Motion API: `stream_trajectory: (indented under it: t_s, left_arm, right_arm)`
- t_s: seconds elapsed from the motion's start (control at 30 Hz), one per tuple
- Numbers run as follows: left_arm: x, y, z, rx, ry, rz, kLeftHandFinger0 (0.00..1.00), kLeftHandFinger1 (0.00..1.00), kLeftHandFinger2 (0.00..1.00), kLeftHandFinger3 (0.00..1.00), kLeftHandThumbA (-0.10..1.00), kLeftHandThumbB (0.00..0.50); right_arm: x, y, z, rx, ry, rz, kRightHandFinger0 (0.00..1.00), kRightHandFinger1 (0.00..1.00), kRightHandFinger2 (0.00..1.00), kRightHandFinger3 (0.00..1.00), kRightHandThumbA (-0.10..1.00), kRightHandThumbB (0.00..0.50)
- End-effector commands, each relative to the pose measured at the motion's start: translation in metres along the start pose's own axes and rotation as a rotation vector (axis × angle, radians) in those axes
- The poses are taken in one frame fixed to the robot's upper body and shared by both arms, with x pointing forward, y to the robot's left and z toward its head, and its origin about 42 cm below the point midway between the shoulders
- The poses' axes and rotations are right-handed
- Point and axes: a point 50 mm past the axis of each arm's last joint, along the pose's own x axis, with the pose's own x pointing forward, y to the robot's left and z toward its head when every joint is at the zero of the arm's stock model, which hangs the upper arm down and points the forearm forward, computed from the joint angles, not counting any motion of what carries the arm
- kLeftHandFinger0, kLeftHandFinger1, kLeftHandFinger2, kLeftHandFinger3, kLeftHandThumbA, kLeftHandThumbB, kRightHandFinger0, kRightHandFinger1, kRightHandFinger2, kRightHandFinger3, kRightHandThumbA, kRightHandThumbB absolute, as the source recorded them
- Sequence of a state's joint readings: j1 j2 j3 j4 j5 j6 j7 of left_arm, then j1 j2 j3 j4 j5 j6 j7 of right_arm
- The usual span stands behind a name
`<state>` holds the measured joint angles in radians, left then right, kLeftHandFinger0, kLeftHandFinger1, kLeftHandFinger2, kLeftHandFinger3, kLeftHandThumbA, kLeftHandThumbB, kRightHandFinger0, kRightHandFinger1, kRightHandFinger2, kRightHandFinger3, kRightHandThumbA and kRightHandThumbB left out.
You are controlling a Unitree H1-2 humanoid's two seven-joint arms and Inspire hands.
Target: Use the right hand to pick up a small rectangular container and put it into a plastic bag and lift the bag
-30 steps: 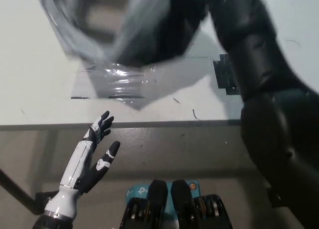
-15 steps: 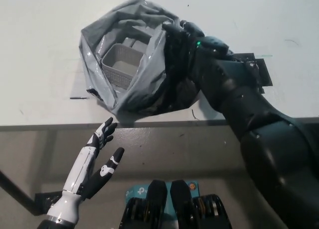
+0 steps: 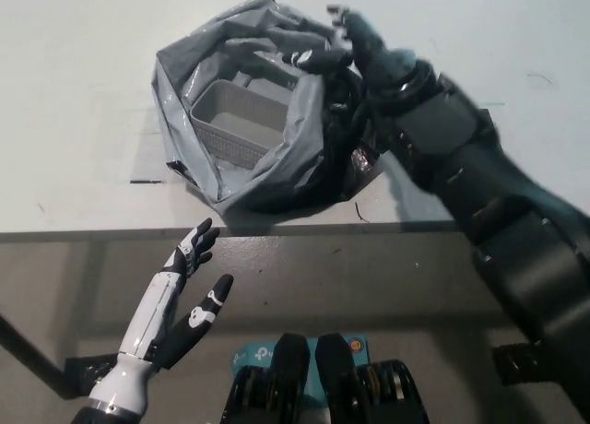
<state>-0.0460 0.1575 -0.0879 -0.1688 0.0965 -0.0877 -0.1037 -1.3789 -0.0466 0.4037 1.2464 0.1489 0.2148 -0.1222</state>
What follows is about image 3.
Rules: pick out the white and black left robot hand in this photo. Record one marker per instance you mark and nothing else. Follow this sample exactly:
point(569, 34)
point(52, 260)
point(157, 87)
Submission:
point(152, 318)

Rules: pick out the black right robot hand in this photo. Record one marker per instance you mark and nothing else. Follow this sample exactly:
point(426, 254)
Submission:
point(369, 50)

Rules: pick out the grey and black plastic bag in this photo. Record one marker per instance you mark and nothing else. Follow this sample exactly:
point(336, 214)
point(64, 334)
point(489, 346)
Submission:
point(304, 166)

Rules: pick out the grey perforated rectangular basket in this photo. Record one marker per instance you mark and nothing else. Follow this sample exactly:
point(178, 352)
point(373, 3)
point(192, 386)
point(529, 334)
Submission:
point(230, 138)

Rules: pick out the black floor tape patch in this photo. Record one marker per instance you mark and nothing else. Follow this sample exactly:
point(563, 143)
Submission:
point(516, 366)
point(87, 373)

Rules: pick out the black robot legs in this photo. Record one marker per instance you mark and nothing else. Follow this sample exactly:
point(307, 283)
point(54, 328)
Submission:
point(253, 357)

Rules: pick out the black metal table leg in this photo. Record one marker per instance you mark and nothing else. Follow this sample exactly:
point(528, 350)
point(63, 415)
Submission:
point(32, 350)

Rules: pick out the thin black tape strip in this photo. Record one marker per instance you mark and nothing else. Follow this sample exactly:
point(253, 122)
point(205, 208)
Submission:
point(147, 181)

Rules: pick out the black robot body block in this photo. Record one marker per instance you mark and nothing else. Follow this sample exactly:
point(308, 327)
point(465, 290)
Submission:
point(288, 368)
point(336, 373)

